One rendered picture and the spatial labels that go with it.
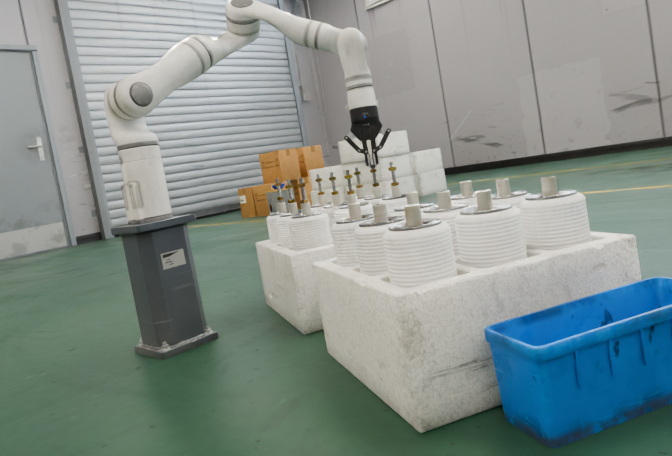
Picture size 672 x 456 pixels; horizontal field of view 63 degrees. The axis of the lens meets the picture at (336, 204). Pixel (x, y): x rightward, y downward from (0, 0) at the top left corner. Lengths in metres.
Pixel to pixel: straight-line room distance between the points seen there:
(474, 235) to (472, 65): 6.31
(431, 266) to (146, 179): 0.76
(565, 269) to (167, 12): 6.89
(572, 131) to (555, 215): 5.70
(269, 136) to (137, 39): 2.12
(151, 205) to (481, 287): 0.81
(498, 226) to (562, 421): 0.26
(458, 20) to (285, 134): 2.81
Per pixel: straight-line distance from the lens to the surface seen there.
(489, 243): 0.81
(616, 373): 0.75
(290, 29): 1.53
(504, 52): 6.89
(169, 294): 1.31
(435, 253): 0.75
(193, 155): 7.13
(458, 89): 7.18
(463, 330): 0.76
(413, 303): 0.71
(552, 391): 0.69
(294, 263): 1.22
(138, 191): 1.32
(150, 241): 1.29
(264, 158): 5.48
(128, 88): 1.32
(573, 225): 0.88
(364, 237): 0.86
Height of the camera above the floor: 0.35
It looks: 4 degrees down
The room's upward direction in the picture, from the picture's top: 10 degrees counter-clockwise
